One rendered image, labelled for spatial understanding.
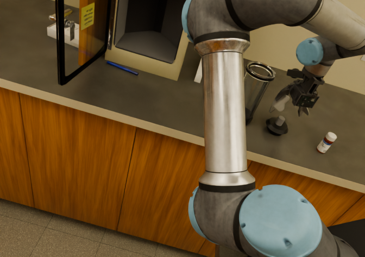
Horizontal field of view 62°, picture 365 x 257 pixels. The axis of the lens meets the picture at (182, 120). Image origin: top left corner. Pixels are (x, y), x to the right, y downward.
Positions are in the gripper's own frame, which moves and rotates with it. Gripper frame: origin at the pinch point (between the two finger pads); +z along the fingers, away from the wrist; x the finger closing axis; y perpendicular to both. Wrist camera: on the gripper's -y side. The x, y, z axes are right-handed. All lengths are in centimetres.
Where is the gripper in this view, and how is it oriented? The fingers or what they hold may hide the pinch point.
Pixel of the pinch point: (284, 112)
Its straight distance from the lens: 120.6
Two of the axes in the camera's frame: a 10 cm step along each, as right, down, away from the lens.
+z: -2.4, 7.3, 6.4
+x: 9.7, 1.1, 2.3
